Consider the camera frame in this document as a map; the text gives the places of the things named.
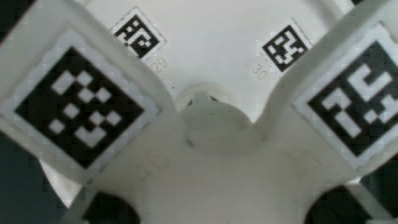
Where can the white cylindrical table leg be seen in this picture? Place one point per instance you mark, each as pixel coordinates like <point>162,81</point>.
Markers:
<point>215,120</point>

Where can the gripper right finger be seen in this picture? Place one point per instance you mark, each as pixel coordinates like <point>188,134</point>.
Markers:
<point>348,206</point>

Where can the white round table top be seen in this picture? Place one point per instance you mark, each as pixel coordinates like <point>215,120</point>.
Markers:
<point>132,51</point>

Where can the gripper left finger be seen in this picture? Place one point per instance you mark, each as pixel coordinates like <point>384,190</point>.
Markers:
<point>98,208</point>

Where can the white cross-shaped table base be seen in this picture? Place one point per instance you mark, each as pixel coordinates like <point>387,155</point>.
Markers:
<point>320,141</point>

